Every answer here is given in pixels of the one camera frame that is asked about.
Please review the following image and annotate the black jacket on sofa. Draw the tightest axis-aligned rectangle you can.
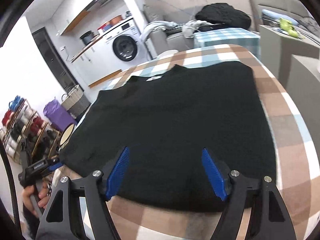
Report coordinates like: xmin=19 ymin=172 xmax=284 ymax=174
xmin=195 ymin=3 xmax=251 ymax=30

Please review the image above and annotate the woven laundry basket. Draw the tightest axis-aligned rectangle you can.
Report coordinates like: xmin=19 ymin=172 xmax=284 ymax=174
xmin=61 ymin=85 xmax=91 ymax=119

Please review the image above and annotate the checkered tablecloth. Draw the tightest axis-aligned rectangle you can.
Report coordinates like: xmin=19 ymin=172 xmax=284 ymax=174
xmin=104 ymin=44 xmax=319 ymax=239

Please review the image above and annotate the black cooking pot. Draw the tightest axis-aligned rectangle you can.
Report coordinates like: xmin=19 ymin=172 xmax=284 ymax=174
xmin=80 ymin=31 xmax=94 ymax=46

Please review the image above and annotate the person left hand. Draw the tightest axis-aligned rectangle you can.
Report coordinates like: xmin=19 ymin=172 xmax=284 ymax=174
xmin=22 ymin=181 xmax=51 ymax=218

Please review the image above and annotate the grey side cabinet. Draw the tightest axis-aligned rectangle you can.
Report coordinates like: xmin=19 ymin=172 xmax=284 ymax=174
xmin=259 ymin=25 xmax=319 ymax=87

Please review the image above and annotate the wooden shoe rack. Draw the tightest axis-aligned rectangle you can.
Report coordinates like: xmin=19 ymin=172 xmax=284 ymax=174
xmin=1 ymin=96 xmax=61 ymax=164

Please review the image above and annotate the white washing machine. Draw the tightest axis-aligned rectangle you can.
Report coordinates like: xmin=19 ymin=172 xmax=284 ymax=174
xmin=102 ymin=17 xmax=151 ymax=70

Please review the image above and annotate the teal checkered cloth table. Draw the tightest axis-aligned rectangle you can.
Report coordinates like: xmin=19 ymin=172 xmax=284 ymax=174
xmin=194 ymin=28 xmax=261 ymax=58

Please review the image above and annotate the grey sofa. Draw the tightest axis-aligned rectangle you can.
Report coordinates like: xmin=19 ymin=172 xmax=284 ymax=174
xmin=143 ymin=5 xmax=195 ymax=54

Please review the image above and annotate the white round stool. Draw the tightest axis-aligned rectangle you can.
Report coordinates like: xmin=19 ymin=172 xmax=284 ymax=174
xmin=156 ymin=49 xmax=178 ymax=60

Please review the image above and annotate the purple bag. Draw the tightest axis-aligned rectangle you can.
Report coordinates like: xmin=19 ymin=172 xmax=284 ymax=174
xmin=43 ymin=99 xmax=76 ymax=132

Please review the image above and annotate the blue pillow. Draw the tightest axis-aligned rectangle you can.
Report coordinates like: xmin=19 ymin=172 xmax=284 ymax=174
xmin=261 ymin=9 xmax=298 ymax=26

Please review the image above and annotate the grey white clothes pile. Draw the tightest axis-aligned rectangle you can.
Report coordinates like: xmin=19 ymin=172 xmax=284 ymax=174
xmin=139 ymin=20 xmax=214 ymax=42

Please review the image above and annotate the black knit sweater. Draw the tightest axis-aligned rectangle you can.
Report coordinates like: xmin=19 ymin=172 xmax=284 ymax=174
xmin=60 ymin=61 xmax=276 ymax=212

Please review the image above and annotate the green toy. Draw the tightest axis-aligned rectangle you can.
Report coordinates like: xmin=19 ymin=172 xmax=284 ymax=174
xmin=279 ymin=18 xmax=299 ymax=38

